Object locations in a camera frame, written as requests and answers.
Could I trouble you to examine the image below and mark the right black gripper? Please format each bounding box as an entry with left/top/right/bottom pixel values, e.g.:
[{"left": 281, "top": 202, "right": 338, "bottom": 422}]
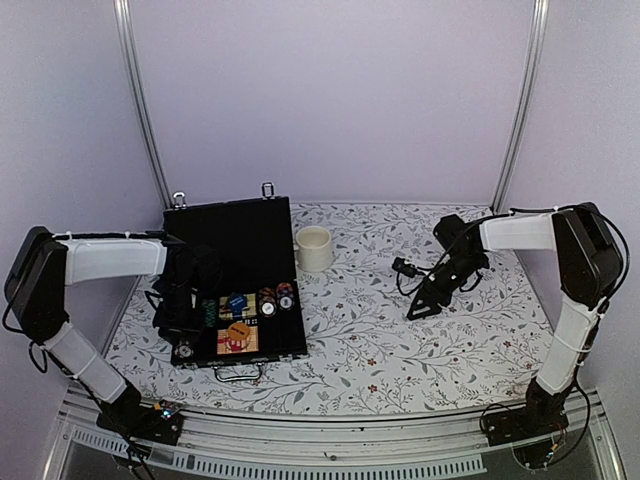
[{"left": 407, "top": 253, "right": 485, "bottom": 320}]

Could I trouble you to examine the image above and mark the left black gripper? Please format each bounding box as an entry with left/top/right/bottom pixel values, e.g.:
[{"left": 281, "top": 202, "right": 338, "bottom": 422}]
[{"left": 152, "top": 277, "right": 207, "bottom": 346}]

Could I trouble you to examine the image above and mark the blue playing card deck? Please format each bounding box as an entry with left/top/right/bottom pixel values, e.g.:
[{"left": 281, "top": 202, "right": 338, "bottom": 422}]
[{"left": 219, "top": 293, "right": 257, "bottom": 321}]

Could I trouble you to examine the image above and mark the black poker set case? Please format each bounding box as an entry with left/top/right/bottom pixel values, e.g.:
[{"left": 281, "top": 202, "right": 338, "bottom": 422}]
[{"left": 164, "top": 182, "right": 308, "bottom": 371}]

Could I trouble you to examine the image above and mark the blue small blind button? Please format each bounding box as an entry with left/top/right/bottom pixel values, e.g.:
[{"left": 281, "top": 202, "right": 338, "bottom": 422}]
[{"left": 226, "top": 293, "right": 248, "bottom": 314}]

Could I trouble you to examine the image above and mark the orange big blind button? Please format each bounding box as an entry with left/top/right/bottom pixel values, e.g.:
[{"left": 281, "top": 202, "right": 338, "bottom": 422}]
[{"left": 227, "top": 322, "right": 251, "bottom": 342}]

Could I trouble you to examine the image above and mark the red playing card deck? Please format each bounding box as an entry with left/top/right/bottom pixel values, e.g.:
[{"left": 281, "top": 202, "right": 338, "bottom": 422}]
[{"left": 217, "top": 322, "right": 259, "bottom": 355}]

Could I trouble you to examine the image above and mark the black poker chip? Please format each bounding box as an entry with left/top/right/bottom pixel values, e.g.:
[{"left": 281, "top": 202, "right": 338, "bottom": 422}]
[{"left": 174, "top": 341, "right": 193, "bottom": 359}]

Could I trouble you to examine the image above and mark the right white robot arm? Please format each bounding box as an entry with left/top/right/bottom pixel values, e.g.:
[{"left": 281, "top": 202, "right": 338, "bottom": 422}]
[{"left": 393, "top": 202, "right": 630, "bottom": 436}]

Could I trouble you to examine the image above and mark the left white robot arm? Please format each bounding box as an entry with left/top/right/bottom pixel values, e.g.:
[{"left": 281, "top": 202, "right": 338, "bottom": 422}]
[{"left": 4, "top": 226, "right": 221, "bottom": 434}]

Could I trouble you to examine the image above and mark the green chip stack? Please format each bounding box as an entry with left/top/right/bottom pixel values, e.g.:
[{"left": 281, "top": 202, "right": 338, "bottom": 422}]
[{"left": 201, "top": 299, "right": 219, "bottom": 328}]

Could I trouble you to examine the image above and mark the floral table mat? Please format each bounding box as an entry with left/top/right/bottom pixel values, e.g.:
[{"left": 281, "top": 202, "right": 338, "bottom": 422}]
[{"left": 107, "top": 204, "right": 553, "bottom": 416}]

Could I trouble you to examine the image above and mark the black chip stack white top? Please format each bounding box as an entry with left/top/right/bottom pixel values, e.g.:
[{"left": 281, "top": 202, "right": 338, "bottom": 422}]
[{"left": 258, "top": 287, "right": 277, "bottom": 317}]

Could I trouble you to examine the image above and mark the blue chip stack white top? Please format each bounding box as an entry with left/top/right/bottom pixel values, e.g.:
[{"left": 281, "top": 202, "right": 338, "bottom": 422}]
[{"left": 276, "top": 282, "right": 295, "bottom": 310}]

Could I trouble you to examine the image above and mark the cream ribbed cup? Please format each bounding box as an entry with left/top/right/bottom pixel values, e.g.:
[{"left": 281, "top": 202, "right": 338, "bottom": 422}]
[{"left": 295, "top": 226, "right": 334, "bottom": 273}]

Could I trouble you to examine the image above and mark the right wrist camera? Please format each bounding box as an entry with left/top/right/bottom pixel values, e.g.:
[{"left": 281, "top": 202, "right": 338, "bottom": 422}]
[{"left": 392, "top": 257, "right": 430, "bottom": 278}]

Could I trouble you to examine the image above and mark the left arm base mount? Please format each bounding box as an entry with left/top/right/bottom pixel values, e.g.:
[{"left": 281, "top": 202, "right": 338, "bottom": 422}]
[{"left": 96, "top": 381, "right": 184, "bottom": 446}]

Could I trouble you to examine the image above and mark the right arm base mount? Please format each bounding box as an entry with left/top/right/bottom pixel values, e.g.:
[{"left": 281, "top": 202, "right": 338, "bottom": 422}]
[{"left": 479, "top": 379, "right": 575, "bottom": 469}]

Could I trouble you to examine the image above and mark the front aluminium rail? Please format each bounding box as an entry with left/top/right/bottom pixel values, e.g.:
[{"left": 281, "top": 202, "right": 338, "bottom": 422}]
[{"left": 43, "top": 389, "right": 632, "bottom": 479}]

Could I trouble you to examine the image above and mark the left aluminium frame post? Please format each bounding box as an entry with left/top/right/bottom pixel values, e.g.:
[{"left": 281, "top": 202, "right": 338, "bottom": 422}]
[{"left": 113, "top": 0, "right": 171, "bottom": 209}]

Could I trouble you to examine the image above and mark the aluminium frame post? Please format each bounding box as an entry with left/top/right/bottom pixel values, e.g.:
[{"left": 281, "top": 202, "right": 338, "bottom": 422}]
[
  {"left": 113, "top": 0, "right": 171, "bottom": 209},
  {"left": 490, "top": 0, "right": 549, "bottom": 213}
]

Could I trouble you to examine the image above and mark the right aluminium frame post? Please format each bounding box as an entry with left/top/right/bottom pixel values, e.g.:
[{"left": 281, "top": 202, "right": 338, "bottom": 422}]
[{"left": 490, "top": 0, "right": 549, "bottom": 213}]

